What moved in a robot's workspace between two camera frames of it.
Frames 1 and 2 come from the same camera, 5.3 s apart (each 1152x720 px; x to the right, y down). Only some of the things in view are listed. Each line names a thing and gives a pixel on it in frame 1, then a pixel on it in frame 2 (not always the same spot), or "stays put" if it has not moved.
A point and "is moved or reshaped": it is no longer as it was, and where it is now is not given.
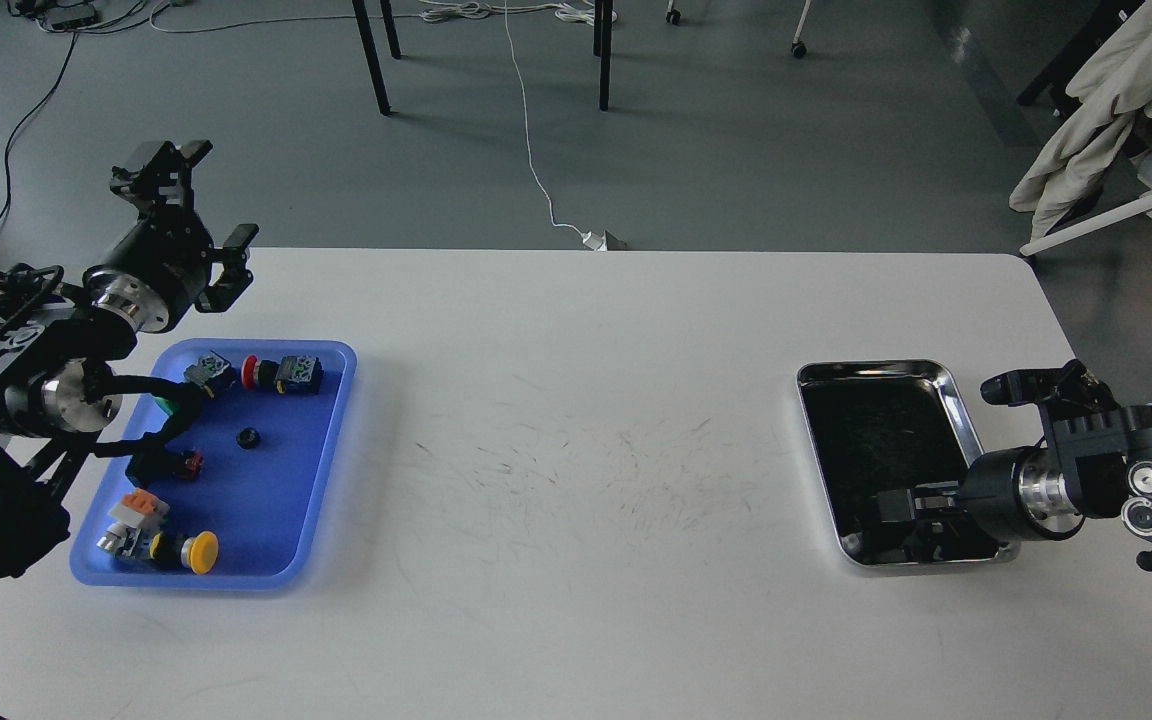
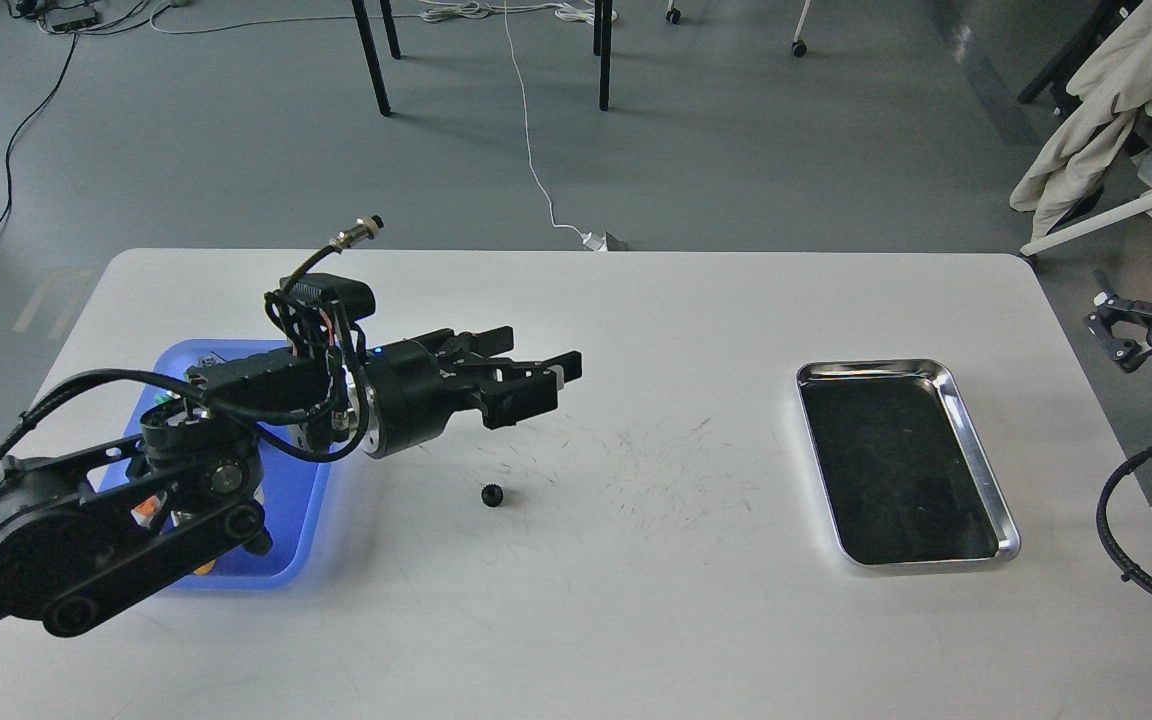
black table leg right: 602,33 stays put
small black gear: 248,437 is moved or reshaped
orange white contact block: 140,507 stays put
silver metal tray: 886,425 stays put
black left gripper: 163,267 -> 415,383
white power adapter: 595,241 stays put
